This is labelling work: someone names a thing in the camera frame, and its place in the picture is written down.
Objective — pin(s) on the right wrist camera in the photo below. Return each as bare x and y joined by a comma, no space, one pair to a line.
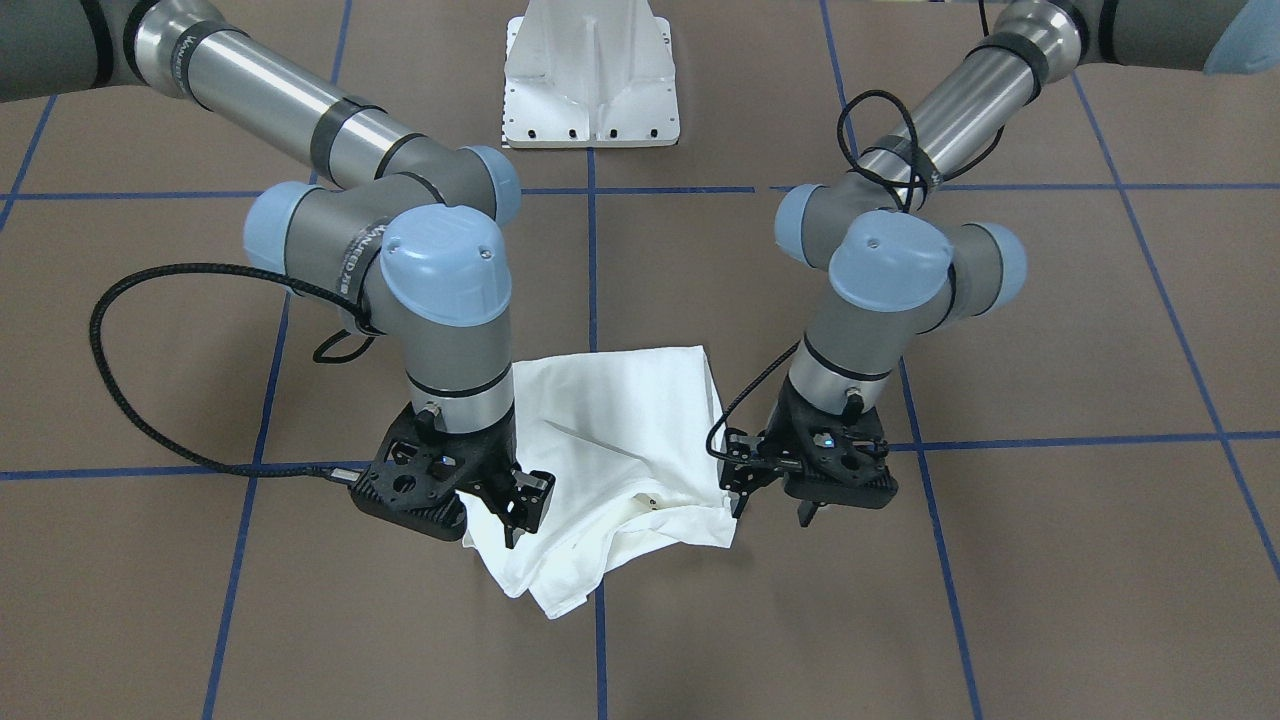
520,501

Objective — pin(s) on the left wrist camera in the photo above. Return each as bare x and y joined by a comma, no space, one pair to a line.
753,463

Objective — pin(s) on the white printed t-shirt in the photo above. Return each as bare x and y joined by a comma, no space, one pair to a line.
624,434

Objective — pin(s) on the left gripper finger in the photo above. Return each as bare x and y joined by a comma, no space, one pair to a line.
806,512

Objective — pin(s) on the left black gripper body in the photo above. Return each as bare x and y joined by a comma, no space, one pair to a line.
779,446

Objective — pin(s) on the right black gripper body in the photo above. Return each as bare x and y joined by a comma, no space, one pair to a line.
487,465

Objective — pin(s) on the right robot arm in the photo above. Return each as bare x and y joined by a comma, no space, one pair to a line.
401,234

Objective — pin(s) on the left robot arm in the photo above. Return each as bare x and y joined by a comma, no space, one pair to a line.
892,275

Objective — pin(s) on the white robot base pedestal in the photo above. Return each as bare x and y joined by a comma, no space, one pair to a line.
590,75

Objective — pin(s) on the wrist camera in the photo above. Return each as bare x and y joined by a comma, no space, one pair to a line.
520,501
753,463

